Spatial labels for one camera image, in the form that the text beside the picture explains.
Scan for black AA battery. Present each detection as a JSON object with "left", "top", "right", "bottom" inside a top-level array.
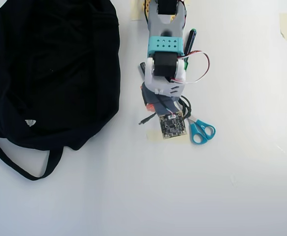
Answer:
[{"left": 140, "top": 61, "right": 148, "bottom": 81}]

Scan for white red servo wire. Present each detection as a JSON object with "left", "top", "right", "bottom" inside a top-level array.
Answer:
[{"left": 170, "top": 50, "right": 211, "bottom": 85}]

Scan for black marker green cap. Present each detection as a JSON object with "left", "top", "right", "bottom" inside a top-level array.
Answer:
[{"left": 182, "top": 29, "right": 197, "bottom": 72}]

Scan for bare camera circuit board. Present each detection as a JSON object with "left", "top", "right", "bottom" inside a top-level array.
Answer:
[{"left": 159, "top": 111, "right": 188, "bottom": 140}]

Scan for torn masking tape strip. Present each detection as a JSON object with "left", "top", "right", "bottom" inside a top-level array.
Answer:
[{"left": 279, "top": 12, "right": 287, "bottom": 42}]

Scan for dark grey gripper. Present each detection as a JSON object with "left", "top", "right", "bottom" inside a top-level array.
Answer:
[{"left": 140, "top": 83, "right": 181, "bottom": 117}]

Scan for black cable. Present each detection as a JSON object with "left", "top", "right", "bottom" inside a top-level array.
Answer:
[{"left": 138, "top": 95, "right": 193, "bottom": 125}]

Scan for long masking tape strip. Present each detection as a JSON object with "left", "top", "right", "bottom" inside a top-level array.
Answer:
[{"left": 147, "top": 130, "right": 191, "bottom": 144}]

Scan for blue handled scissors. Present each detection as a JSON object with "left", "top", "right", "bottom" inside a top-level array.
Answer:
[{"left": 187, "top": 117, "right": 217, "bottom": 145}]

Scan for black fabric bag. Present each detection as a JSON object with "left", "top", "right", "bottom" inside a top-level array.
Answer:
[{"left": 0, "top": 0, "right": 122, "bottom": 181}]

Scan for short masking tape strip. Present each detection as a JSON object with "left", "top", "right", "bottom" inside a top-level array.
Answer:
[{"left": 130, "top": 0, "right": 144, "bottom": 21}]

